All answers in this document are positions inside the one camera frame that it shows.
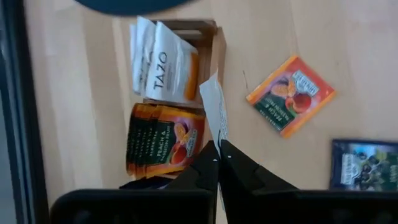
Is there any white orange Tazo tea bag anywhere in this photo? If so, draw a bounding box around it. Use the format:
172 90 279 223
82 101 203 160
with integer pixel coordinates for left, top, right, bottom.
198 72 230 158
129 23 139 94
144 21 200 105
135 16 158 97

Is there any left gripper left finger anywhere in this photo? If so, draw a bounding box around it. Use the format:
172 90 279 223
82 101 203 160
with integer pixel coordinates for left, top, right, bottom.
49 140 221 224

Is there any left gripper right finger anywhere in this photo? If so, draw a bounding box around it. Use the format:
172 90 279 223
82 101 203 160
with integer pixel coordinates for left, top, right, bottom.
219 139 398 224

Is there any wooden tea organiser box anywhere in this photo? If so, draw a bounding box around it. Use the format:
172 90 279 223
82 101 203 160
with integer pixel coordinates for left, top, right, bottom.
124 18 228 187

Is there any dark round mat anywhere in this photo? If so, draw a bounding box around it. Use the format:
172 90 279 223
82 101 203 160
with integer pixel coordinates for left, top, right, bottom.
73 0 200 17

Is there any dark blue tea bag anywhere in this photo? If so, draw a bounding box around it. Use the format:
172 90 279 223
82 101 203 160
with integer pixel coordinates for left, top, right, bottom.
329 138 398 191

